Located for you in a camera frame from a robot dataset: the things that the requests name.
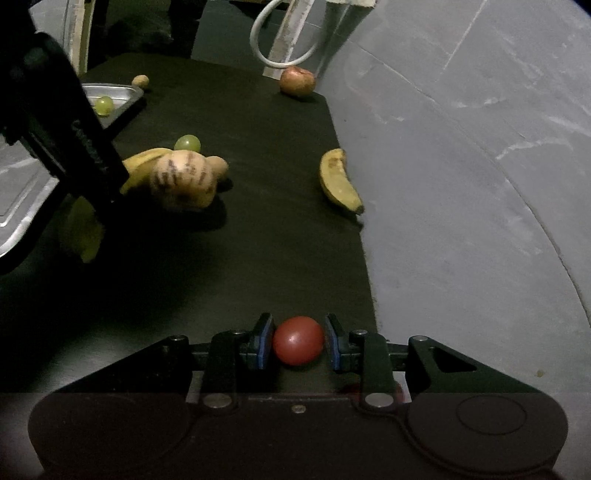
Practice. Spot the spotted yellow banana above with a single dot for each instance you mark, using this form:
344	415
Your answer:
83	235
339	180

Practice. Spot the reddish brown apple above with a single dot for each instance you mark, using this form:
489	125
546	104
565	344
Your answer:
298	81

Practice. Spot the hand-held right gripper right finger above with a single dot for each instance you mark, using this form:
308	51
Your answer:
333	345

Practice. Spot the white wooden post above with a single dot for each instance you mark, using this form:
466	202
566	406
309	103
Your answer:
286	37

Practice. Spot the metal tray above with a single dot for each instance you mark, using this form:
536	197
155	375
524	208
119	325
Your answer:
23	198

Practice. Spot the striped pepino melon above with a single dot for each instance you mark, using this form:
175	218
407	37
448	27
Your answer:
184	182

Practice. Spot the white door frame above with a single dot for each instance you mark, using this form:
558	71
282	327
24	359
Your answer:
81	32

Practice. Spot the green grape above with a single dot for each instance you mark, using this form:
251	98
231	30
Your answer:
104	105
187	142

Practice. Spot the white cloth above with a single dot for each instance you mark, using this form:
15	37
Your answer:
348	2

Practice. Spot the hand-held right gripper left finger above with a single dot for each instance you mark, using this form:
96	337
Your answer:
264	344

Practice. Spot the small tan round fruit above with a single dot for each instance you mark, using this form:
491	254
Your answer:
218	167
141	81

